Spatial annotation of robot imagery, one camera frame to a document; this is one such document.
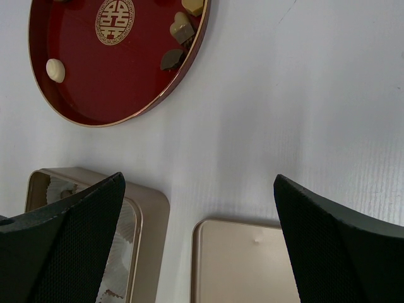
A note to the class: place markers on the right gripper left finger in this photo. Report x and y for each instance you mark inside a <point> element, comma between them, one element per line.
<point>58,253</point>

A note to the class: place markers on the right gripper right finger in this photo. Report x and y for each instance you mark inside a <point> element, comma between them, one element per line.
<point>338,254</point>

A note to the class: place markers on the white oval chocolate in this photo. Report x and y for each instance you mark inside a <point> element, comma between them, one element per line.
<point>55,70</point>

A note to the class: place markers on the dark brown chocolate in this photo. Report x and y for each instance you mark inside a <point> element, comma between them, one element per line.
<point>172,59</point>

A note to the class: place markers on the white heart chocolate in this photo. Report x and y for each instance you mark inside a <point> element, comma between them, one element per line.
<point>181,29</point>

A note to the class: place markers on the gold square tin box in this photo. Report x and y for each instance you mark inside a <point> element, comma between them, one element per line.
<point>133,268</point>

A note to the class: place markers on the gold tin lid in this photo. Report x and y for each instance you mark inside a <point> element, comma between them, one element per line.
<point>235,261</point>

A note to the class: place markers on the red round tray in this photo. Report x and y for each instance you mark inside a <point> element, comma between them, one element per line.
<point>111,51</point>

